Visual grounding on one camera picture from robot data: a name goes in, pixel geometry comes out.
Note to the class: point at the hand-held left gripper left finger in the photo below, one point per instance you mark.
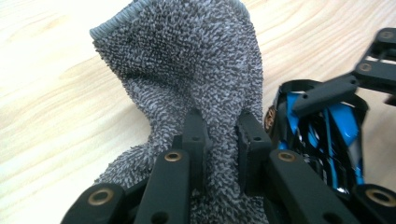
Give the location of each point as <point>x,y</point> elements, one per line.
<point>171,186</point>

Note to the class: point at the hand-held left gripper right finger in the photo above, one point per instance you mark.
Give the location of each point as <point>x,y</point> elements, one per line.
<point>289,183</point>

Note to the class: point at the blue and black toy car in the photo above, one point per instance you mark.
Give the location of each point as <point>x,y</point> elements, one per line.
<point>344,123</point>

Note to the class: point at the grey terry cloth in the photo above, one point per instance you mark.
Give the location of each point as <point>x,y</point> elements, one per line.
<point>186,62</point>

